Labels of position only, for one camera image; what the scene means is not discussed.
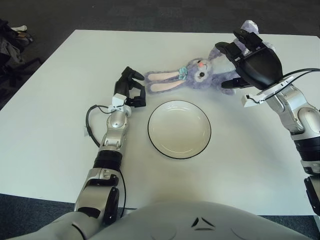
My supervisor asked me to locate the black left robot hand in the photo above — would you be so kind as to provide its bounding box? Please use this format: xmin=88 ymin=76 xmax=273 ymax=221
xmin=113 ymin=66 xmax=147 ymax=108

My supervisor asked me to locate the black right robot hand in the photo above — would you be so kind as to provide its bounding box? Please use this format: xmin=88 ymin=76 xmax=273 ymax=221
xmin=214 ymin=29 xmax=285 ymax=91

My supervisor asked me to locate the purple plush bunny doll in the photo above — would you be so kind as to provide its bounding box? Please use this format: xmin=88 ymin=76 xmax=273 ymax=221
xmin=144 ymin=19 xmax=277 ymax=96

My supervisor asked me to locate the white plate with black rim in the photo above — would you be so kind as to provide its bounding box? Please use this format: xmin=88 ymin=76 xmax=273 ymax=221
xmin=147 ymin=100 xmax=212 ymax=160

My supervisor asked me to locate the black chair base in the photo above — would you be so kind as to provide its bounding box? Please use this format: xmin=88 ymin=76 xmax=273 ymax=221
xmin=0 ymin=57 xmax=42 ymax=81

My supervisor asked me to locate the dark pile of bags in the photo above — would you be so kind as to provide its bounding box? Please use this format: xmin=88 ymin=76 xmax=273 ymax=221
xmin=0 ymin=19 xmax=35 ymax=68

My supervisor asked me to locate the grey robot torso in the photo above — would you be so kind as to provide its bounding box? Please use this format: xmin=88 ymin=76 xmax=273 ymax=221
xmin=42 ymin=201 xmax=320 ymax=240

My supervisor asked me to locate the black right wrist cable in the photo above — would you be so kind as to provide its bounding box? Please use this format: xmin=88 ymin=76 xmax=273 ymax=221
xmin=246 ymin=67 xmax=320 ymax=103

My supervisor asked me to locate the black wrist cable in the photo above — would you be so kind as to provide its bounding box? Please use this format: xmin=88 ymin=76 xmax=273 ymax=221
xmin=246 ymin=67 xmax=320 ymax=103
xmin=85 ymin=104 xmax=116 ymax=148

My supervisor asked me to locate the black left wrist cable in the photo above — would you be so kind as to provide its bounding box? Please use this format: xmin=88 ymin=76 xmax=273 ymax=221
xmin=85 ymin=104 xmax=116 ymax=148

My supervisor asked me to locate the thin black elbow cable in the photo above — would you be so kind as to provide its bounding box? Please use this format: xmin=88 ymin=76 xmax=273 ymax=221
xmin=117 ymin=169 xmax=127 ymax=218

